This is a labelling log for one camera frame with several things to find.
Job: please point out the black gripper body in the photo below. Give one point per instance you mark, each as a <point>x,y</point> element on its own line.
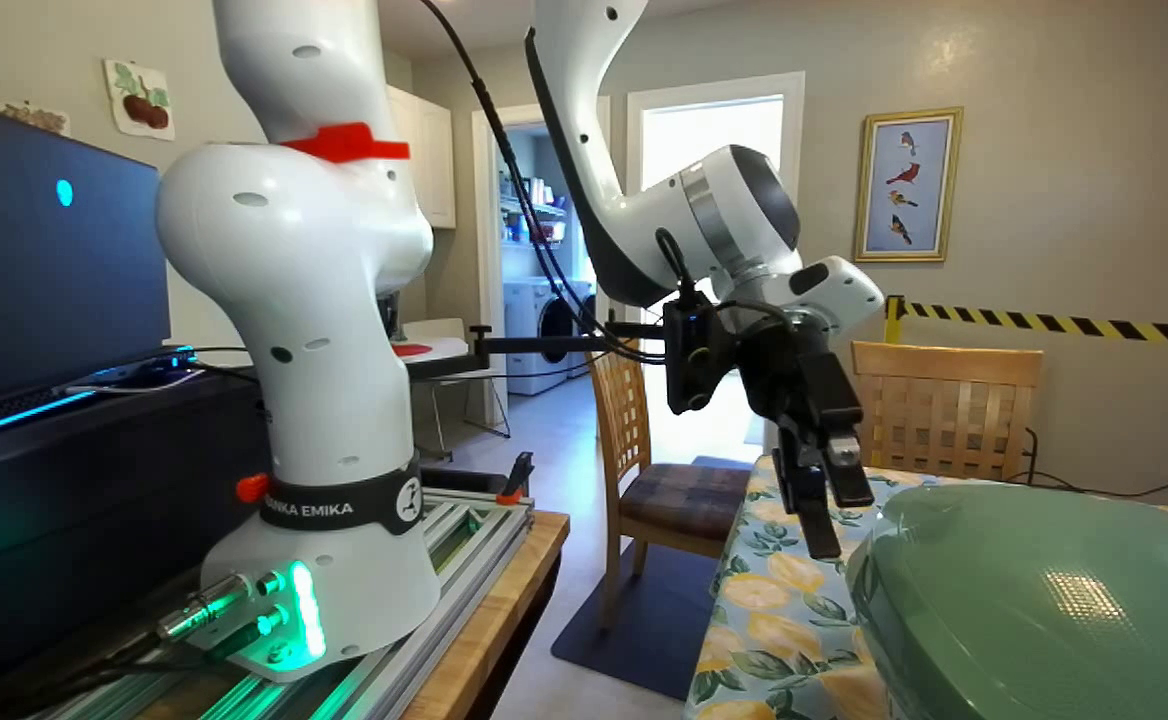
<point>787,364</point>

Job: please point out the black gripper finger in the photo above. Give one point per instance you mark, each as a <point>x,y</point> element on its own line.
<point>815,506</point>
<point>850,466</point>

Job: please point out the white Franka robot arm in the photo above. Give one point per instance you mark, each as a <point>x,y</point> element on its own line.
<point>319,345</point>

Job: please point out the lemon print tablecloth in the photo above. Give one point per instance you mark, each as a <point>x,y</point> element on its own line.
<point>769,612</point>

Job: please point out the plaid seat cushion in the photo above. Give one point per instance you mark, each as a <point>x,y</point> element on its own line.
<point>689,496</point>

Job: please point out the wooden slat back chair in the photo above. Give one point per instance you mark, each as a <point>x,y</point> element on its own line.
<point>620,413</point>

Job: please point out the blue floor mat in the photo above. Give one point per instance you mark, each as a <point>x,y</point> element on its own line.
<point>637,624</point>

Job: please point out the framed bird picture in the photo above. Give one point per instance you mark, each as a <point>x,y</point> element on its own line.
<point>905,184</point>

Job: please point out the yellow black caution tape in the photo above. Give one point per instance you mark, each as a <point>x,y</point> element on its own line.
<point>1076,324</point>

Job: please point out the black bench clamp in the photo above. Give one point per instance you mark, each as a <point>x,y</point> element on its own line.
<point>476,477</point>

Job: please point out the white side table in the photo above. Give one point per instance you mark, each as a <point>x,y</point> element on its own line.
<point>458,402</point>

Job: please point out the wooden bench top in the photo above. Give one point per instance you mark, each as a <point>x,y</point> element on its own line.
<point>490,624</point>

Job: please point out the black computer monitor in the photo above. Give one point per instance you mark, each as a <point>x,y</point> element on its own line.
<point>49,253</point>

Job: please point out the black camera boom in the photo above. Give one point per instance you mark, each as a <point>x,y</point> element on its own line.
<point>530,341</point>

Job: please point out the aluminium mounting rail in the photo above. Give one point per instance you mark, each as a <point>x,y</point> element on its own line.
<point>467,546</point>

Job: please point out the white wall cabinet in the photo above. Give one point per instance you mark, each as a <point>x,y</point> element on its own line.
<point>427,160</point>

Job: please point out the fruit wall picture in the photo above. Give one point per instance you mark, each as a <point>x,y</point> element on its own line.
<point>143,103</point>

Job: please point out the small wall picture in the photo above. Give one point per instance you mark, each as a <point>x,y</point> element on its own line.
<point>28,115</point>

